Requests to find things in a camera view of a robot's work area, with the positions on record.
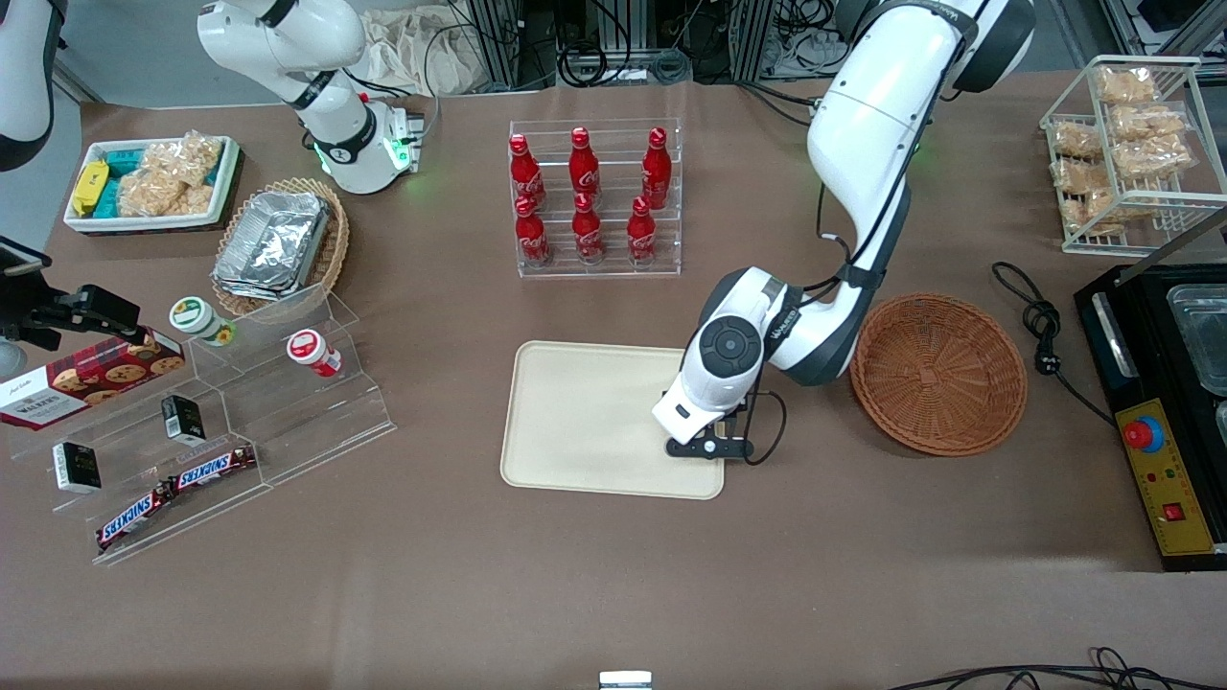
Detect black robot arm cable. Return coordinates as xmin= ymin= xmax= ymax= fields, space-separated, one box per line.
xmin=742 ymin=387 xmax=790 ymax=469

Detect coiled black background cables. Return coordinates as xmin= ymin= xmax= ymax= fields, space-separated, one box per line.
xmin=559 ymin=34 xmax=693 ymax=89

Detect white rectangular snack bin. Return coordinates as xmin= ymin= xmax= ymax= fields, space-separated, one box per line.
xmin=62 ymin=134 xmax=243 ymax=237

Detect stacked aluminium foil containers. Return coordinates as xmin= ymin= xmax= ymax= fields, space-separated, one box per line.
xmin=212 ymin=190 xmax=332 ymax=302

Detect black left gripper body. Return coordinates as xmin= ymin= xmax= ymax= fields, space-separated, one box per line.
xmin=665 ymin=402 xmax=755 ymax=462

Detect black power cable with plug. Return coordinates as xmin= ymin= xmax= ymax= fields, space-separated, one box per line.
xmin=991 ymin=260 xmax=1119 ymax=428

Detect red tartan cookie box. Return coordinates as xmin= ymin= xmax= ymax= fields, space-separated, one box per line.
xmin=0 ymin=328 xmax=187 ymax=433

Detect clear acrylic step shelf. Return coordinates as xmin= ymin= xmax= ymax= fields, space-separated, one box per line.
xmin=10 ymin=283 xmax=399 ymax=567

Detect red lid white cup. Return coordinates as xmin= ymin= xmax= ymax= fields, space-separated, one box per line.
xmin=286 ymin=329 xmax=343 ymax=379

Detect small black box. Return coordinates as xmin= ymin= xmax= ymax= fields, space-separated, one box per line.
xmin=160 ymin=393 xmax=207 ymax=448
xmin=52 ymin=441 xmax=103 ymax=495

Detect bagged pastry snack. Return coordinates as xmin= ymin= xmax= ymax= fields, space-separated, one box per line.
xmin=1051 ymin=122 xmax=1106 ymax=162
xmin=1112 ymin=136 xmax=1199 ymax=183
xmin=1053 ymin=158 xmax=1123 ymax=238
xmin=1095 ymin=65 xmax=1161 ymax=106
xmin=1110 ymin=103 xmax=1192 ymax=145

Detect black control box yellow panel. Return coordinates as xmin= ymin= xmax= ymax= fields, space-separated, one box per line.
xmin=1074 ymin=264 xmax=1227 ymax=574

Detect green lid white cup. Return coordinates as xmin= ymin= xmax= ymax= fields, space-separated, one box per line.
xmin=170 ymin=296 xmax=238 ymax=349

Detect aluminium frame profile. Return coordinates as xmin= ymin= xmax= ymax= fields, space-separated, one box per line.
xmin=464 ymin=0 xmax=559 ymax=93

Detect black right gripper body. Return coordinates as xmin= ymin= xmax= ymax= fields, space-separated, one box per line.
xmin=0 ymin=284 xmax=142 ymax=351

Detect beige rectangular plastic tray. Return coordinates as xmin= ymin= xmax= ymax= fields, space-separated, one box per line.
xmin=499 ymin=340 xmax=728 ymax=501

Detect beige crumpled cloth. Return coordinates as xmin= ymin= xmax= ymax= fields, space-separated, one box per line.
xmin=357 ymin=8 xmax=482 ymax=98

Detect red cola bottle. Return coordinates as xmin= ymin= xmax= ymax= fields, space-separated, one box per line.
xmin=568 ymin=126 xmax=602 ymax=204
xmin=514 ymin=195 xmax=552 ymax=267
xmin=571 ymin=193 xmax=606 ymax=265
xmin=641 ymin=126 xmax=673 ymax=210
xmin=508 ymin=133 xmax=546 ymax=212
xmin=626 ymin=196 xmax=658 ymax=265

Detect grey diagonal metal bar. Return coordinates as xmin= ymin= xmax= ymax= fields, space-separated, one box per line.
xmin=1115 ymin=207 xmax=1227 ymax=287

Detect clear acrylic bottle rack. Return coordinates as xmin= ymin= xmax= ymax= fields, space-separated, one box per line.
xmin=508 ymin=118 xmax=684 ymax=280

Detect brown round wicker basket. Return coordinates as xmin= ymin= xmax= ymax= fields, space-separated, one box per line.
xmin=848 ymin=292 xmax=1030 ymax=458

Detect white wire rack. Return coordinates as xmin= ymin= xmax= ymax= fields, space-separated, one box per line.
xmin=1039 ymin=54 xmax=1227 ymax=259

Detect clear glass container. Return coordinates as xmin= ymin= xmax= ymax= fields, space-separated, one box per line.
xmin=1164 ymin=284 xmax=1227 ymax=398

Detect clear bag rice crackers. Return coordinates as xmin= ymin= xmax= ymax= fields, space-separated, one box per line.
xmin=116 ymin=167 xmax=216 ymax=219
xmin=142 ymin=131 xmax=225 ymax=190

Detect light oval wicker basket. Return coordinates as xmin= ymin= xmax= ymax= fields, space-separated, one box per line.
xmin=210 ymin=176 xmax=352 ymax=319

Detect snickers chocolate bar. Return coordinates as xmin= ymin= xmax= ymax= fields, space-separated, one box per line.
xmin=170 ymin=444 xmax=259 ymax=494
xmin=95 ymin=486 xmax=176 ymax=554

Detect black floor cables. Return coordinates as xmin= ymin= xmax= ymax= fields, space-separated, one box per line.
xmin=887 ymin=646 xmax=1227 ymax=690

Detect yellow snack packet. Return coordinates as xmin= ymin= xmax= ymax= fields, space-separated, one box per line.
xmin=71 ymin=159 xmax=110 ymax=219

